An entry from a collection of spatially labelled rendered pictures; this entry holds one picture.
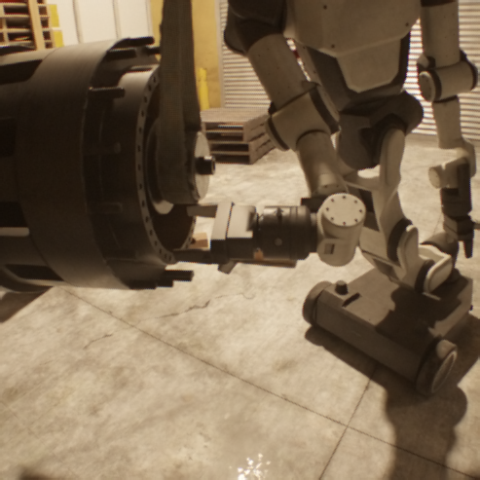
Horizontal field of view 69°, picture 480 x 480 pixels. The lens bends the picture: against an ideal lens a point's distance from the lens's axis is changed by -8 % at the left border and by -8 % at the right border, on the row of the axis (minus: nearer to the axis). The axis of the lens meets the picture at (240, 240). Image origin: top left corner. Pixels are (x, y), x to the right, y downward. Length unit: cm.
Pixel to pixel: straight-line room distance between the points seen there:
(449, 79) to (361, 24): 29
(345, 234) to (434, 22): 62
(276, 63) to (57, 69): 40
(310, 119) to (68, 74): 42
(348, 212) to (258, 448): 87
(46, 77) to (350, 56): 59
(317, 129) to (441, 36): 43
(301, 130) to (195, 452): 97
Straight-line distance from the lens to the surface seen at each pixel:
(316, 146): 69
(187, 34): 78
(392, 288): 166
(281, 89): 78
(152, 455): 128
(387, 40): 89
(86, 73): 65
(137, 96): 65
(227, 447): 126
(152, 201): 74
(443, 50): 103
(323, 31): 83
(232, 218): 61
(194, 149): 72
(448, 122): 109
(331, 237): 57
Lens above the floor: 104
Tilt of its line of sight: 26 degrees down
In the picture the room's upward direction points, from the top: 3 degrees counter-clockwise
